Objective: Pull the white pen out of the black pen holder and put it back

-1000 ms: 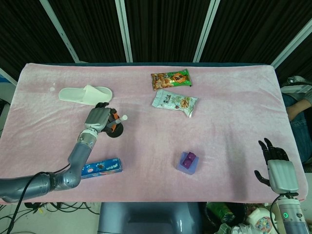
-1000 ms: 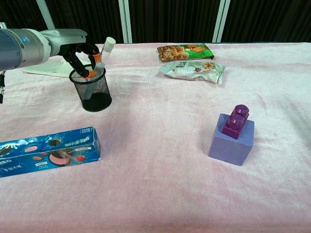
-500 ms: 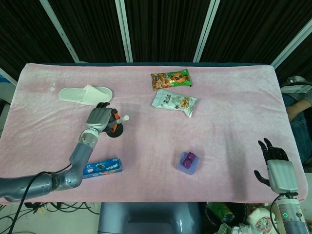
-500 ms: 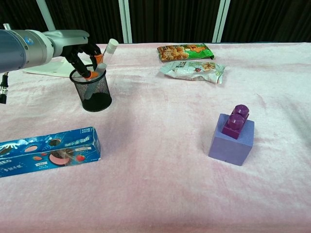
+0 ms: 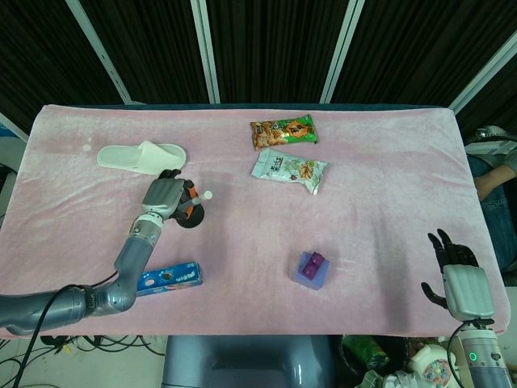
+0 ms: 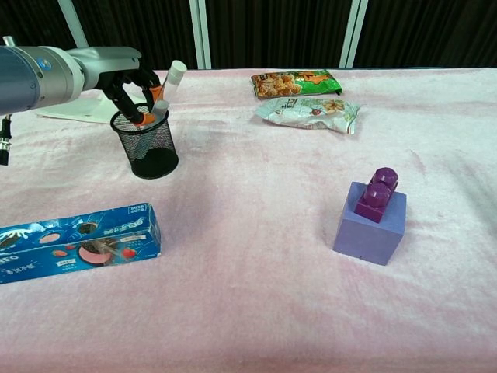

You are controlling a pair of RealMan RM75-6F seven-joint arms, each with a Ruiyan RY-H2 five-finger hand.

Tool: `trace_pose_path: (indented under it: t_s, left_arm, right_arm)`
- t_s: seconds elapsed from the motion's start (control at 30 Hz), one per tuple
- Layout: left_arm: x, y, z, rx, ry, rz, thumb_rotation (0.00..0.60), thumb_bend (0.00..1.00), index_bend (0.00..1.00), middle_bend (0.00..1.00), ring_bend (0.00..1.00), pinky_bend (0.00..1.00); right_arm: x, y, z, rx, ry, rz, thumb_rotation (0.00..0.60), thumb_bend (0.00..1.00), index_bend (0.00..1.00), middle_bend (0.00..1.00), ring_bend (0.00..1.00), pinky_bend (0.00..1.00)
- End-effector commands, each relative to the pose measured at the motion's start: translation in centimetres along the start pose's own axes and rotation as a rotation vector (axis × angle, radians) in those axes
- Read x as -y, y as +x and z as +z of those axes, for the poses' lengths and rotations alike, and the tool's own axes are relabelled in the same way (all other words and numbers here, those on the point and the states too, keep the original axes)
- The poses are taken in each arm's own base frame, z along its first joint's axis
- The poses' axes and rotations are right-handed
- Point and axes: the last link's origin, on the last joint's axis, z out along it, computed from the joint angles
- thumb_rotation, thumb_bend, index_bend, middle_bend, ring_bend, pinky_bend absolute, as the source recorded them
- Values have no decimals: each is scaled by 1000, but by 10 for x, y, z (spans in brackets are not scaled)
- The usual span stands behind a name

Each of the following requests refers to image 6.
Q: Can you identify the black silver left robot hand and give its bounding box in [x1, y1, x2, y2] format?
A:
[76, 46, 162, 126]

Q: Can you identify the transparent test tube white cap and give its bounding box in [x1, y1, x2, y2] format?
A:
[139, 59, 188, 152]

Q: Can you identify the black mesh pen holder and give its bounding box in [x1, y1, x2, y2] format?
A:
[109, 107, 180, 180]

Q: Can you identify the white slipper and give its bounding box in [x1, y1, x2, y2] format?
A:
[36, 85, 155, 125]

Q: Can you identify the black curtain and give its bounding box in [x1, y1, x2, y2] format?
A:
[0, 0, 497, 71]

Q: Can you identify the blue Oreo cookie box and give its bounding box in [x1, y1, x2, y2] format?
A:
[0, 201, 163, 285]

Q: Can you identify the orange green snack bag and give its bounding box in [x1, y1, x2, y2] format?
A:
[250, 68, 344, 99]

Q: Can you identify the white snack bag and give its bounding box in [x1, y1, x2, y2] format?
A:
[254, 96, 363, 135]

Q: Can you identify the pink fluffy tablecloth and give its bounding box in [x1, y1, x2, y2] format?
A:
[0, 68, 497, 373]

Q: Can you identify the purple two-stud toy brick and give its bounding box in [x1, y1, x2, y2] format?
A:
[354, 166, 401, 225]

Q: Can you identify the lavender cube block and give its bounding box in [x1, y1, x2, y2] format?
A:
[332, 181, 408, 267]

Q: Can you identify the slanted white frame post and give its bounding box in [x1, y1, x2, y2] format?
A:
[61, 0, 89, 48]

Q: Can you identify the double white frame post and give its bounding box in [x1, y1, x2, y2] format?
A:
[189, 0, 213, 71]

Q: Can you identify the black arm cable connector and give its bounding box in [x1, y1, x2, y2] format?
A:
[0, 114, 13, 167]

